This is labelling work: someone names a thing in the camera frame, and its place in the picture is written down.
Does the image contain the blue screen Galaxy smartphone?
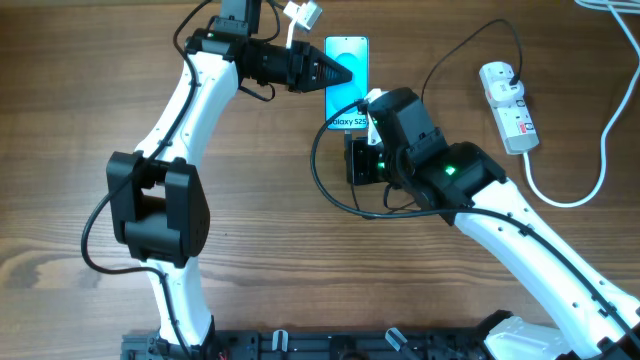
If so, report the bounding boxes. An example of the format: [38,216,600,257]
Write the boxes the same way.
[324,36,369,121]

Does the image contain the black charger cable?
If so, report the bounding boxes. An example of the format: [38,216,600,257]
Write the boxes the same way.
[344,18,525,221]

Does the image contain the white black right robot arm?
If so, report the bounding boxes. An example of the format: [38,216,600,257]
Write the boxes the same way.
[349,88,639,359]

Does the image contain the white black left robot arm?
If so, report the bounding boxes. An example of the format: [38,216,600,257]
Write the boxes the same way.
[99,0,352,359]

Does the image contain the white charger plug adapter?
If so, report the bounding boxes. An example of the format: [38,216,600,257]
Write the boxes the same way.
[486,80,524,108]

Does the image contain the white power strip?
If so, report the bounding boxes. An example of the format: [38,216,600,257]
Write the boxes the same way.
[479,61,539,155]

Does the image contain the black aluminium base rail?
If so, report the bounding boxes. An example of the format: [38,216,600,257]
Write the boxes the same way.
[119,327,501,360]

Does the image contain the white power strip cable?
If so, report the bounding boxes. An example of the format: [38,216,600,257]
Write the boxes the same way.
[521,0,640,209]

